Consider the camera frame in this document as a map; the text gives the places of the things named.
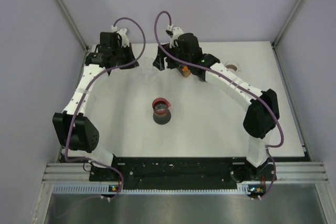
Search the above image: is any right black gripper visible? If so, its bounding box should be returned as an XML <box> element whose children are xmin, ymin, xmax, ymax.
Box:
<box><xmin>153</xmin><ymin>42</ymin><xmax>191</xmax><ymax>72</ymax></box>

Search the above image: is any clear glass dripper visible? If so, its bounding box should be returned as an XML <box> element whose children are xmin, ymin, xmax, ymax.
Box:
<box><xmin>135</xmin><ymin>57</ymin><xmax>158</xmax><ymax>84</ymax></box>

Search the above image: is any orange coffee filter box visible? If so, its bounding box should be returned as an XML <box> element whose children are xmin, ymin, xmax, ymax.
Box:
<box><xmin>177</xmin><ymin>66</ymin><xmax>191</xmax><ymax>78</ymax></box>

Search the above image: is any glass carafe with red rim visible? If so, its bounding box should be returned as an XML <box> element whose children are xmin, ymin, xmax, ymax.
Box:
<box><xmin>152</xmin><ymin>98</ymin><xmax>171</xmax><ymax>125</ymax></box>

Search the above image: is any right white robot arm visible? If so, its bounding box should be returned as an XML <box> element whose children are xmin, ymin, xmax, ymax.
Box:
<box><xmin>153</xmin><ymin>33</ymin><xmax>279</xmax><ymax>180</ymax></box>

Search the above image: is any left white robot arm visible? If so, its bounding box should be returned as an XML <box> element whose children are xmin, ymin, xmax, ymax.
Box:
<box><xmin>52</xmin><ymin>27</ymin><xmax>139</xmax><ymax>180</ymax></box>

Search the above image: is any glass cup with brown band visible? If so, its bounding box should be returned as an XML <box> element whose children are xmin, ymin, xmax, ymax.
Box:
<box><xmin>225</xmin><ymin>61</ymin><xmax>242</xmax><ymax>72</ymax></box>

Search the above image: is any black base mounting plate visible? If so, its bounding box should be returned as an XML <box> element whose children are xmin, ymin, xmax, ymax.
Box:
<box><xmin>88</xmin><ymin>157</ymin><xmax>276</xmax><ymax>190</ymax></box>

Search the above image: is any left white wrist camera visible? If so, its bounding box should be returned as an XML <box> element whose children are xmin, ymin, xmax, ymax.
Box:
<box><xmin>111</xmin><ymin>26</ymin><xmax>130</xmax><ymax>48</ymax></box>

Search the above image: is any grey slotted cable duct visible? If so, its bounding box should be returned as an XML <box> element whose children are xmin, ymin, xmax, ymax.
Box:
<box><xmin>52</xmin><ymin>184</ymin><xmax>264</xmax><ymax>195</ymax></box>

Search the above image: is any aluminium frame rail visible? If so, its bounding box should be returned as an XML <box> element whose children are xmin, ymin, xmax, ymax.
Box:
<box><xmin>42</xmin><ymin>162</ymin><xmax>329</xmax><ymax>184</ymax></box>

